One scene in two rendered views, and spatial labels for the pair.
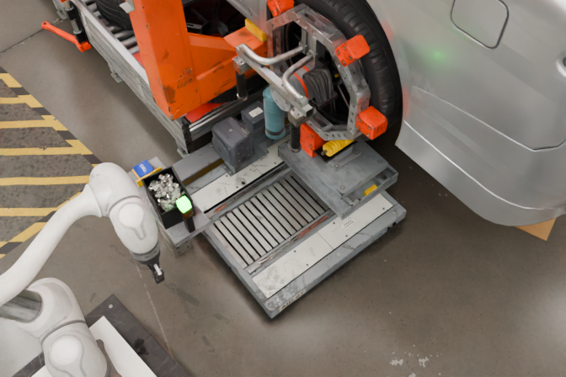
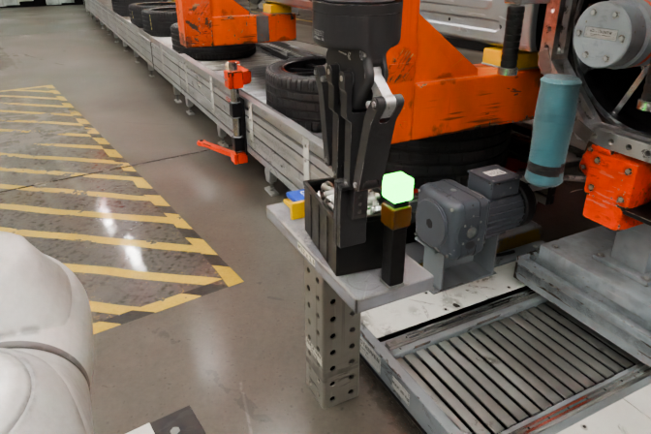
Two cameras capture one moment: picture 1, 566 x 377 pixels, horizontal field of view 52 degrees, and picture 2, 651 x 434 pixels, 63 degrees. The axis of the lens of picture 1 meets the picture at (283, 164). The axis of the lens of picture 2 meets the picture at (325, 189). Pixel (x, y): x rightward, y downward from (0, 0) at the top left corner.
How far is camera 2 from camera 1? 156 cm
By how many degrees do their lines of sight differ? 31
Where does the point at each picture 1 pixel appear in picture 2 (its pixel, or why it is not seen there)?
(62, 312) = (30, 309)
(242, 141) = (476, 203)
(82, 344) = (30, 391)
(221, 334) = not seen: outside the picture
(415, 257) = not seen: outside the picture
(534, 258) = not seen: outside the picture
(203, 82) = (422, 95)
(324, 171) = (623, 284)
